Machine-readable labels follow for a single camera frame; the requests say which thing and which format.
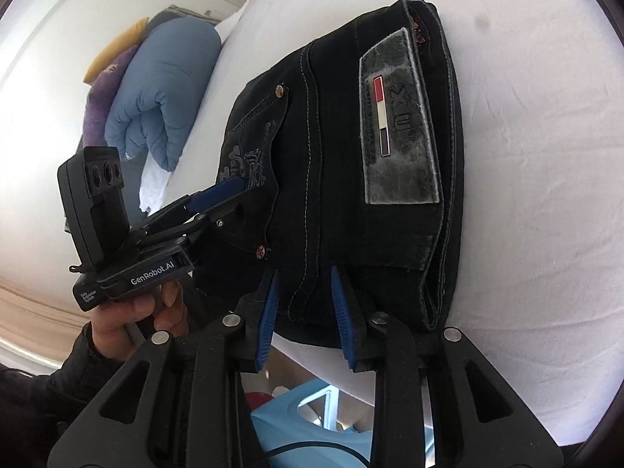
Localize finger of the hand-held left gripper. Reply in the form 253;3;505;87
140;177;246;243
184;199;255;260

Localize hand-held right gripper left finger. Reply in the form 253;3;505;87
46;268;282;468

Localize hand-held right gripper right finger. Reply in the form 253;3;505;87
330;266;564;468

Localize black denim pants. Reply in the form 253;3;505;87
192;0;465;353

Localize person's left forearm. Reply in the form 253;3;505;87
0;321;135;468

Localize person's left hand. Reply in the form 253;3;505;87
89;282;190;358

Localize purple pillow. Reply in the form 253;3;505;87
82;49;135;149

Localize light blue plastic stool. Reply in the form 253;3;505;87
250;381;387;468

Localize blue rolled duvet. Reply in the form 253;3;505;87
104;18;222;172

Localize yellow pillow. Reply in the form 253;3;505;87
83;17;149;85

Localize white pillow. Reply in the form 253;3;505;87
213;0;253;44

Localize grey pillow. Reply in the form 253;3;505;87
146;4;221;31

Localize white bed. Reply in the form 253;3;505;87
139;0;621;449

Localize black cable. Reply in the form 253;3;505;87
264;443;372;468

